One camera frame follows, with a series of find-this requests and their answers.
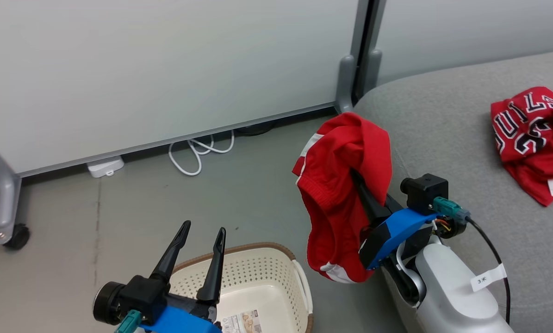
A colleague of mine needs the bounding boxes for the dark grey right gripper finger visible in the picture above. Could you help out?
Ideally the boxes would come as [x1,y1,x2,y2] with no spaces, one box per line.
[350,168,391,226]

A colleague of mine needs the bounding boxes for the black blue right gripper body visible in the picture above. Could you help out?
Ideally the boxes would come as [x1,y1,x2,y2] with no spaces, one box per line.
[359,208,440,271]

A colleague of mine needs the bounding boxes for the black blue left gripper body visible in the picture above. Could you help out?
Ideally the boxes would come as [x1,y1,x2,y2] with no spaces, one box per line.
[139,293,223,333]

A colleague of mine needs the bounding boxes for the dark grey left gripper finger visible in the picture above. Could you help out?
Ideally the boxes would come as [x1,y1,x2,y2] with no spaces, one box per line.
[150,220,192,284]
[196,227,227,304]

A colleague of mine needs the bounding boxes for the red shorts white stripes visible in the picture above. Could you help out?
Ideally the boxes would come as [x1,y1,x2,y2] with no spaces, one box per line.
[292,112,393,284]

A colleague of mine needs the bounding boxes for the red Bulls jersey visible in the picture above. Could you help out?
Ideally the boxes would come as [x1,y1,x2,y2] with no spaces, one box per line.
[490,86,553,207]

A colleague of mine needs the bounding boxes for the grey fabric sofa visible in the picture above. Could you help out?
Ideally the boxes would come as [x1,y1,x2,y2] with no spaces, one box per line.
[352,49,553,333]

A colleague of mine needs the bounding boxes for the cream perforated laundry basket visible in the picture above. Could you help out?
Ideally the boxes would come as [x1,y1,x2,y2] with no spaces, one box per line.
[169,242,314,333]

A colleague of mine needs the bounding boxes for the paper label inside basket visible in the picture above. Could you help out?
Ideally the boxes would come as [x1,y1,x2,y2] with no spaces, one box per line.
[221,309,263,333]

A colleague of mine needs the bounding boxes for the small white power box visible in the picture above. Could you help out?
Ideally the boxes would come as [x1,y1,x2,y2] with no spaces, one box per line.
[87,156,125,179]

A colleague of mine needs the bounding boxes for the white coiled cable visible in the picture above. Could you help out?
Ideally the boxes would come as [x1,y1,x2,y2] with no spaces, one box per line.
[168,130,236,177]

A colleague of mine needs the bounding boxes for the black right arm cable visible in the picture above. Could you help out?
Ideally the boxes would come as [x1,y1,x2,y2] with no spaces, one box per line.
[465,216,511,325]

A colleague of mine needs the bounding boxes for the white cable label tag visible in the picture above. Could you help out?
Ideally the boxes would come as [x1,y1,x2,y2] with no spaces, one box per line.
[470,263,508,293]

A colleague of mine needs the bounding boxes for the thin black floor cable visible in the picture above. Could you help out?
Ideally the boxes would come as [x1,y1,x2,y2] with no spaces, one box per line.
[234,119,277,137]

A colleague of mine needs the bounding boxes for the white partition panel grey frame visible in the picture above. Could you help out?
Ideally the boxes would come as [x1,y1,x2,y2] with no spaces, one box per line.
[0,0,372,251]
[356,0,553,100]

